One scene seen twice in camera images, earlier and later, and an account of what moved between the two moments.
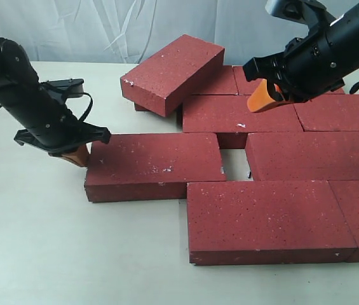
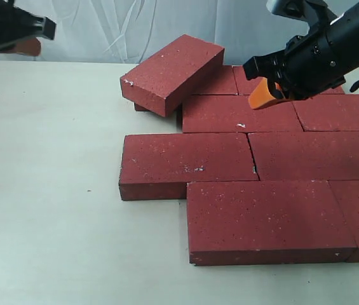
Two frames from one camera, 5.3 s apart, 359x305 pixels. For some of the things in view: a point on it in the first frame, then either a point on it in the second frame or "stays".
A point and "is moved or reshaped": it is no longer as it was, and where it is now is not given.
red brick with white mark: [232, 114] stays
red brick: [150, 166] is moved or reshaped
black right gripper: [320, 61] stays
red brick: [164, 81] stays
